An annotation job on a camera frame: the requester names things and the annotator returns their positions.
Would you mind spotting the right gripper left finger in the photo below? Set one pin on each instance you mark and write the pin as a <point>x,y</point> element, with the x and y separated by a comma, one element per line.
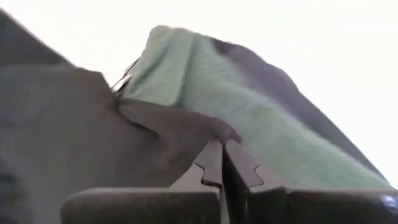
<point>140,208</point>

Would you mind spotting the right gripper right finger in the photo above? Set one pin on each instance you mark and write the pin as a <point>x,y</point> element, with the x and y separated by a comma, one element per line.
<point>311,208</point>

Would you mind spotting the black garment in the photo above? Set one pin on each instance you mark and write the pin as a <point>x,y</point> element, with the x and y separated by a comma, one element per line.
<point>77,130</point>

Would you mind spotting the black zip jacket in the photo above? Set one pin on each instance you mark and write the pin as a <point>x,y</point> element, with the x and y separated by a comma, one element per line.
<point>280,90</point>

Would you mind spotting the dark green button shirt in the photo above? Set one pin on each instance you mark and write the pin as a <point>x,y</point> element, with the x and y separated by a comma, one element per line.
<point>217,102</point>

